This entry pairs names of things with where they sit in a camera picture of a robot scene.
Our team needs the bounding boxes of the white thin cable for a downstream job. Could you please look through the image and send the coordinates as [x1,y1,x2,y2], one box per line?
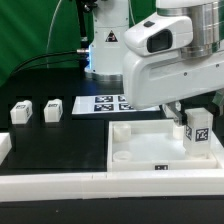
[45,0,64,69]

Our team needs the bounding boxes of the white sheet with markers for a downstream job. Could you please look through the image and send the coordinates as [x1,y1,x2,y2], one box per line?
[71,93,162,116]

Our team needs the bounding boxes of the white square tabletop part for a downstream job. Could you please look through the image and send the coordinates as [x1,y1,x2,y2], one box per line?
[107,120,224,172]

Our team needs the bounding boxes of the white obstacle fence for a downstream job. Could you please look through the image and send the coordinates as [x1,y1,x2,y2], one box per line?
[0,132,224,204]

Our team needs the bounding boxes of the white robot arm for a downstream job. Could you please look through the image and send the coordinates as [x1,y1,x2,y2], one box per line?
[84,0,224,109]

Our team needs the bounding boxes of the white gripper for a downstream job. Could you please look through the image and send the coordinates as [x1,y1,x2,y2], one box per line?
[123,13,224,126]

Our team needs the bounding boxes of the black cable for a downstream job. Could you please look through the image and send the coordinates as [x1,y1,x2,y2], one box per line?
[9,49,91,78]

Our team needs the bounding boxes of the green backdrop curtain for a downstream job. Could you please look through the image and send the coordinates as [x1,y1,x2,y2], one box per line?
[0,0,158,88]

